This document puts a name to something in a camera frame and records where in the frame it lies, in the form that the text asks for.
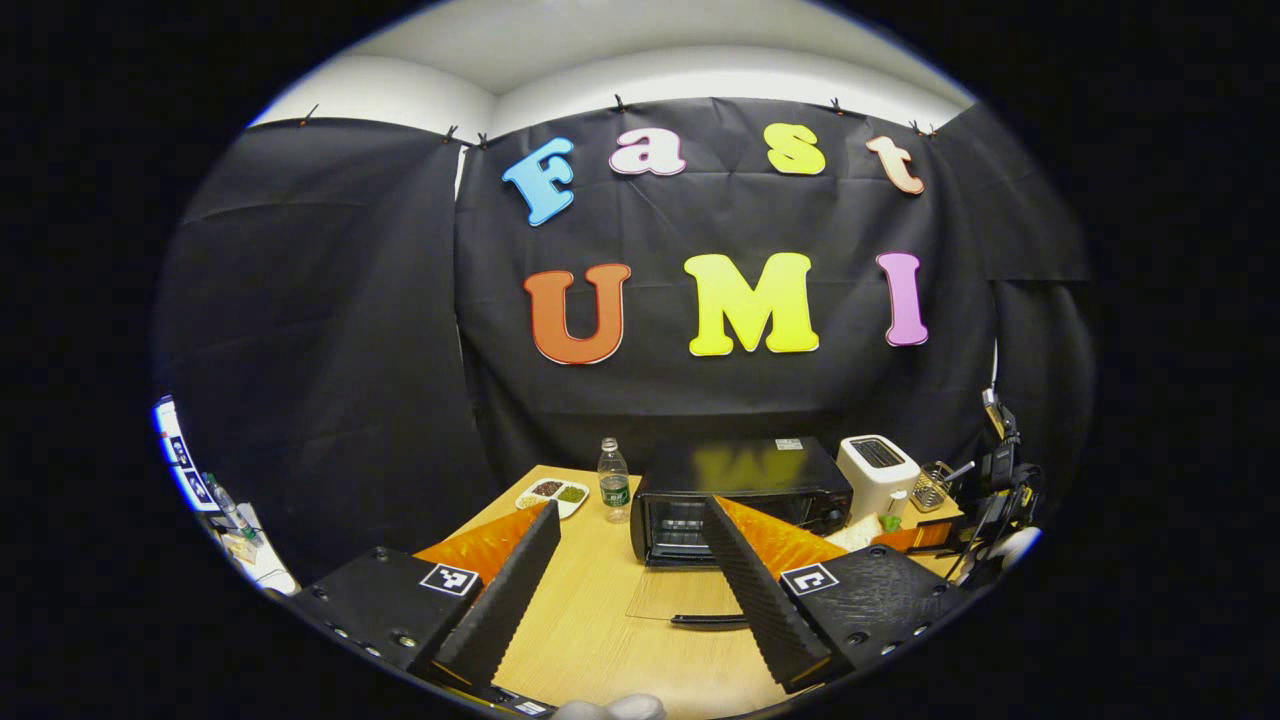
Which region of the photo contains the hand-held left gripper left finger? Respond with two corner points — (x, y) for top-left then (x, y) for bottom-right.
(290, 500), (563, 691)

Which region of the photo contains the white divided snack plate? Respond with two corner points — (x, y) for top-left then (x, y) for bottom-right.
(515, 477), (591, 521)

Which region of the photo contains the white and blue printed board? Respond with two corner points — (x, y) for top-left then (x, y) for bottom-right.
(152, 395), (219, 513)

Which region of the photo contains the wire mesh basket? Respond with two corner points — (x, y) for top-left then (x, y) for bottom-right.
(912, 460), (956, 513)

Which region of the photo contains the small green-capped bottle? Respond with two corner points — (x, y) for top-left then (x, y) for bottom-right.
(203, 473), (261, 546)

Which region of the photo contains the black backdrop cloth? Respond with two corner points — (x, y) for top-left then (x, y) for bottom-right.
(152, 97), (1096, 586)

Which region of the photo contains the white toaster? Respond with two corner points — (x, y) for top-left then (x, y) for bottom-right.
(837, 435), (921, 526)

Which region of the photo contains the black electric oven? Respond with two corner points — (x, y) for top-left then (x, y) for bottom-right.
(625, 437), (854, 631)

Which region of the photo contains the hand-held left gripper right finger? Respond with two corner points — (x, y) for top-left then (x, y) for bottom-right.
(702, 495), (969, 693)

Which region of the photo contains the clear plastic water bottle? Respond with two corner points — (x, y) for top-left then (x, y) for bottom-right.
(597, 437), (632, 524)

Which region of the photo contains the white side table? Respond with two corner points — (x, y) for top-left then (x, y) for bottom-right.
(212, 505), (299, 593)

